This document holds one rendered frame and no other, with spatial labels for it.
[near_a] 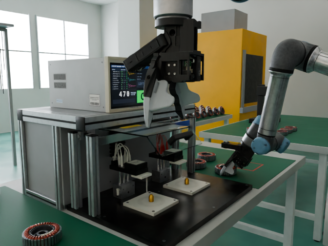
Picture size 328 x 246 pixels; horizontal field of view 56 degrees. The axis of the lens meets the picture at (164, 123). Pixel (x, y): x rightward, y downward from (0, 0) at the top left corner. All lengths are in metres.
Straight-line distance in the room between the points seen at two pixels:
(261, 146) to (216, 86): 3.60
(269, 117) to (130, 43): 4.20
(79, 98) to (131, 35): 4.11
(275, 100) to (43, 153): 0.95
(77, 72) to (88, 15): 8.04
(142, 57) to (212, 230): 0.66
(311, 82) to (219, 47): 2.14
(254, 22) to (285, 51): 5.43
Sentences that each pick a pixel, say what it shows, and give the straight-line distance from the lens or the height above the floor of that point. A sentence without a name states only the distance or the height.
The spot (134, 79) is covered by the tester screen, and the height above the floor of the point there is 1.24.
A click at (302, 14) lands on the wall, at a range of 6.47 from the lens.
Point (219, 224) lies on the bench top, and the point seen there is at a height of 0.75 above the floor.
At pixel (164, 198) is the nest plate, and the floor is 0.78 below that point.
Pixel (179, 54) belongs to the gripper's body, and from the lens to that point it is 0.57.
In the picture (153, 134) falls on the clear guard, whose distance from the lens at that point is 0.98.
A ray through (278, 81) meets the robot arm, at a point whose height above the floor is 1.23.
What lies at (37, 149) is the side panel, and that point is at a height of 0.96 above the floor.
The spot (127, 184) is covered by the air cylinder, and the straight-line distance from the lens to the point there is 1.26.
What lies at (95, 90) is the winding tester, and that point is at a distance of 1.20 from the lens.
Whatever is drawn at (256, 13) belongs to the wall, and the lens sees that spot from 6.75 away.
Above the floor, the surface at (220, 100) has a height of 0.90.
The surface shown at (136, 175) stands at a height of 0.88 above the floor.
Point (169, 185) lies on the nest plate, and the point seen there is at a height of 0.78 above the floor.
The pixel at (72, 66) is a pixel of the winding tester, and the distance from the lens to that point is 1.30.
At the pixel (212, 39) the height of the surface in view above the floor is 1.83.
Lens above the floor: 1.24
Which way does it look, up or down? 8 degrees down
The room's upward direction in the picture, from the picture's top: straight up
